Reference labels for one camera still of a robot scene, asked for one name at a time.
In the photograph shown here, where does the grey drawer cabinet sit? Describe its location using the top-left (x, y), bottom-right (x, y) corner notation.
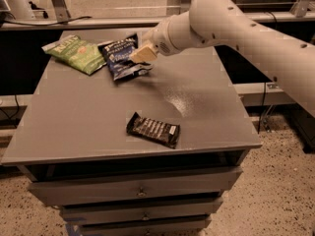
top-left (0, 25), bottom-right (263, 236)

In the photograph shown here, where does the green jalapeno chip bag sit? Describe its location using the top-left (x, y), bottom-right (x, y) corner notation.
top-left (42, 35), bottom-right (105, 75)

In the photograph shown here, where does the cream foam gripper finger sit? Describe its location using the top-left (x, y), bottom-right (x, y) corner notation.
top-left (130, 40), bottom-right (158, 63)

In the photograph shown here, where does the bottom grey drawer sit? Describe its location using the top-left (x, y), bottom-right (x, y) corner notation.
top-left (80, 215), bottom-right (211, 236)

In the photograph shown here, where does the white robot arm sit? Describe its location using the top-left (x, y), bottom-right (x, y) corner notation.
top-left (131, 0), bottom-right (315, 116)

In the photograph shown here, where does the dark brown candy bar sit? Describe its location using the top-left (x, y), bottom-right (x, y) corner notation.
top-left (126, 112), bottom-right (180, 148)

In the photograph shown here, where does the top grey drawer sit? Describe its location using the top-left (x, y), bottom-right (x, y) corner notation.
top-left (29, 166), bottom-right (242, 207)

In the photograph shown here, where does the blue chip bag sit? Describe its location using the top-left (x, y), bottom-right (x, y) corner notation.
top-left (97, 33), bottom-right (154, 81)

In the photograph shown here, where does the black cable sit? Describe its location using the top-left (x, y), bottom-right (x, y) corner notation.
top-left (3, 15), bottom-right (93, 28)

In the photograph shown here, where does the lower grey ledge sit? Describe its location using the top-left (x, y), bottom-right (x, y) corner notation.
top-left (234, 83), bottom-right (295, 107)

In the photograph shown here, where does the grey drawer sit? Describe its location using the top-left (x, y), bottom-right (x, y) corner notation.
top-left (29, 166), bottom-right (242, 207)
top-left (61, 197), bottom-right (222, 225)
top-left (80, 215), bottom-right (211, 236)

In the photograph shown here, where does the middle grey drawer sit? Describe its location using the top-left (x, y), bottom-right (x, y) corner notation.
top-left (61, 197), bottom-right (222, 225)

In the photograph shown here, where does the grey metal rail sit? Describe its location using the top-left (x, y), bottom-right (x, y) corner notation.
top-left (0, 11), bottom-right (315, 30)

